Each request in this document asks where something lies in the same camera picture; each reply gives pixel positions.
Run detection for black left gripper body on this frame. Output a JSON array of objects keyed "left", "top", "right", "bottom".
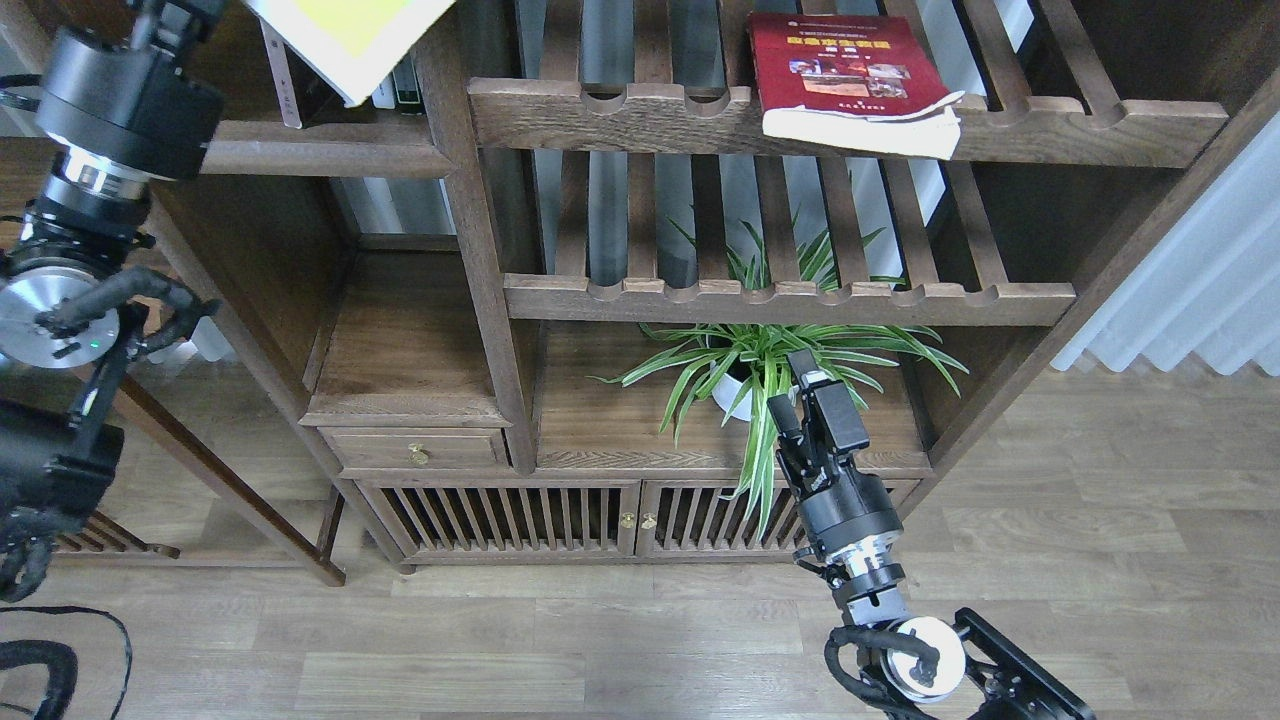
[{"left": 36, "top": 1, "right": 227, "bottom": 181}]

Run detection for white plant pot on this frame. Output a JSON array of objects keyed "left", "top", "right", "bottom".
[{"left": 712, "top": 361, "right": 764, "bottom": 421}]

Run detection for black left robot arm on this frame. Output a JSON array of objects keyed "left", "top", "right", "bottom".
[{"left": 1, "top": 1, "right": 227, "bottom": 610}]

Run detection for white curtain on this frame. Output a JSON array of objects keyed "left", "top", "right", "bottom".
[{"left": 1051, "top": 117, "right": 1279, "bottom": 377}]

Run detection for yellow-green book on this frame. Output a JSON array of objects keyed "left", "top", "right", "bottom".
[{"left": 244, "top": 1, "right": 454, "bottom": 108}]

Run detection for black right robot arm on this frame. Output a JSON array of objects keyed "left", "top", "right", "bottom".
[{"left": 768, "top": 350, "right": 1094, "bottom": 719}]

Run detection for white upright book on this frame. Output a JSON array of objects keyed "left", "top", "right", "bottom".
[{"left": 370, "top": 76, "right": 398, "bottom": 110}]

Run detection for red book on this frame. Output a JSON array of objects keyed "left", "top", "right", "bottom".
[{"left": 748, "top": 12, "right": 964, "bottom": 161}]

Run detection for maroon book white characters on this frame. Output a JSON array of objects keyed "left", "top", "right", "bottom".
[{"left": 259, "top": 19, "right": 343, "bottom": 129}]

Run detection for dark green upright book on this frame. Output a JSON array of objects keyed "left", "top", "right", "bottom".
[{"left": 390, "top": 54, "right": 425, "bottom": 115}]

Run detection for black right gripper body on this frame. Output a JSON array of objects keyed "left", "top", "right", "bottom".
[{"left": 777, "top": 439, "right": 902, "bottom": 565}]

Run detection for green spider plant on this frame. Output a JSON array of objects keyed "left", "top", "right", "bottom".
[{"left": 590, "top": 215, "right": 969, "bottom": 541}]

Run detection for dark wooden bookshelf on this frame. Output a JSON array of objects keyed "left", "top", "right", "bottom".
[{"left": 148, "top": 1, "right": 1277, "bottom": 571}]

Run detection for brass drawer knob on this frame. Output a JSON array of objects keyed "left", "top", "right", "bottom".
[{"left": 408, "top": 443, "right": 430, "bottom": 466}]

